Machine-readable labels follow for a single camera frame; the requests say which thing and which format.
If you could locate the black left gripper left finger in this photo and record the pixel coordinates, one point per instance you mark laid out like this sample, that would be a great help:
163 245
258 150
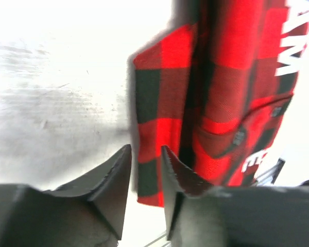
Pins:
104 189

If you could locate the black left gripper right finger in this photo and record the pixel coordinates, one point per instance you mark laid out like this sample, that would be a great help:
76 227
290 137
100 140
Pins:
178 182

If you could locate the red black plaid shirt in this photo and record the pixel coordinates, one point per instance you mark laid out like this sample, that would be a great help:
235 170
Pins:
215 90

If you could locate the aluminium front rail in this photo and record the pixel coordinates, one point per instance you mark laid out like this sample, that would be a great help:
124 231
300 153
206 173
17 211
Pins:
269 177

